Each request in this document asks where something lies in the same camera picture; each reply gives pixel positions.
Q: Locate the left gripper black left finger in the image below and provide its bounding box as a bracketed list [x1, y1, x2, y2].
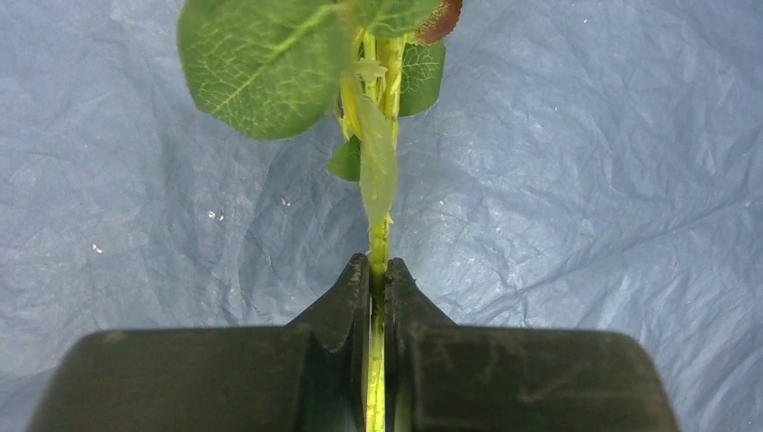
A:
[29, 254, 370, 431]

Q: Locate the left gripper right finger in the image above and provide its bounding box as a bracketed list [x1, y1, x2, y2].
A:
[385, 258, 679, 432]

